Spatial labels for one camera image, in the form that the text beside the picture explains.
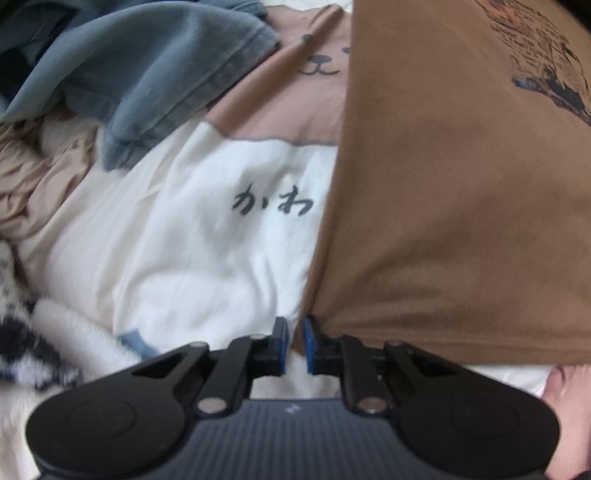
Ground person's bare foot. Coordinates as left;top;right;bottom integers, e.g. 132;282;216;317
539;364;591;480

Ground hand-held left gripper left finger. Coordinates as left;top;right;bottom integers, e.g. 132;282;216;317
129;316;290;413

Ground cream bear print bed sheet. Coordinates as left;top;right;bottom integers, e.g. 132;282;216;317
17;0;555;403

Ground brown printed t-shirt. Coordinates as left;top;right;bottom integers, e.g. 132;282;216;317
302;0;591;366

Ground beige garment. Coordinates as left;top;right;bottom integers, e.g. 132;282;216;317
0;114;100;241

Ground blue denim jeans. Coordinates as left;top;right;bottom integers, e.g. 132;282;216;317
0;0;282;173

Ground white black fuzzy blanket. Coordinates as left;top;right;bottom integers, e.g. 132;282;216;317
0;239;140;394

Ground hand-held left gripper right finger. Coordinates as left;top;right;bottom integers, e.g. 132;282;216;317
302;315;467;413

